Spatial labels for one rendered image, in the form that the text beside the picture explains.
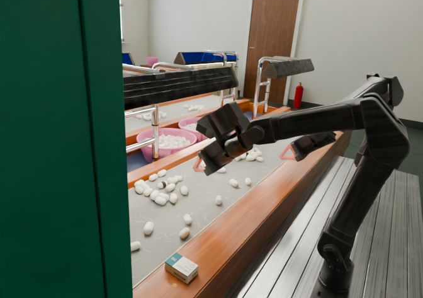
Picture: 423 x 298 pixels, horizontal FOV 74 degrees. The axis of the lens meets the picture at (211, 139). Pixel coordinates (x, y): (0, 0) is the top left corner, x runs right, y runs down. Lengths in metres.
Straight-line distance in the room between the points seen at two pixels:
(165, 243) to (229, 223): 0.17
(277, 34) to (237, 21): 0.94
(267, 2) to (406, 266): 5.43
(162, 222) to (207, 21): 6.07
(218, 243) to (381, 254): 0.49
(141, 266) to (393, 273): 0.63
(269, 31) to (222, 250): 5.43
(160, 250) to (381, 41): 5.15
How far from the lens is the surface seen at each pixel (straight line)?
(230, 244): 0.70
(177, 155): 1.12
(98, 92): 0.22
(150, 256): 0.71
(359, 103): 0.59
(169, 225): 0.78
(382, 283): 0.89
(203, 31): 6.72
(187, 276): 0.60
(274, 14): 5.91
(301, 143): 0.99
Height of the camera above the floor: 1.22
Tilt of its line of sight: 20 degrees down
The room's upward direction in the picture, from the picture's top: 4 degrees clockwise
